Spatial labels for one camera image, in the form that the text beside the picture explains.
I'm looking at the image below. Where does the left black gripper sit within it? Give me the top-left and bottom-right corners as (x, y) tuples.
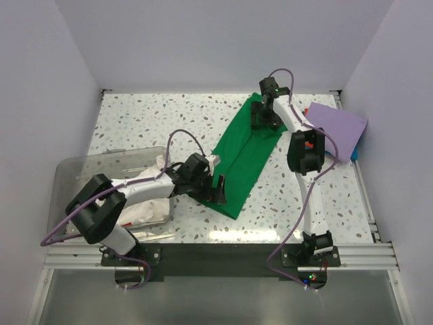
(188, 171), (225, 204)

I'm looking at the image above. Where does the green t-shirt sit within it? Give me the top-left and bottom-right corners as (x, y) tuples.
(202, 93), (287, 220)

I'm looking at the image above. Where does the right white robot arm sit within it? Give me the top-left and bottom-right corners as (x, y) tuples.
(250, 77), (334, 266)

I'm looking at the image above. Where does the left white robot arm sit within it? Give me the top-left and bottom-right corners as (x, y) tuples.
(66, 153), (227, 265)

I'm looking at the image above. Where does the white t-shirt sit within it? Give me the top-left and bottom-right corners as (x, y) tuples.
(117, 155), (170, 228)

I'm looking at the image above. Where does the folded orange t-shirt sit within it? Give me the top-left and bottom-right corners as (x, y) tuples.
(302, 108), (313, 148)

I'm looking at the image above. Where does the folded purple t-shirt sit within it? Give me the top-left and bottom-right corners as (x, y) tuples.
(305, 102), (368, 163)

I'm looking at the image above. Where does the folded blue t-shirt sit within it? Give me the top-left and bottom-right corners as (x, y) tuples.
(350, 134), (365, 161)

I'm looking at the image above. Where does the clear plastic bin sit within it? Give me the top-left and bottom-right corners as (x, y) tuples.
(47, 146), (173, 232)

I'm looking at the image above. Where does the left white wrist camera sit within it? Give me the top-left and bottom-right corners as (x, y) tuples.
(206, 154), (221, 167)

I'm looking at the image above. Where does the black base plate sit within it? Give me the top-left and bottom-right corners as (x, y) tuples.
(101, 243), (342, 284)

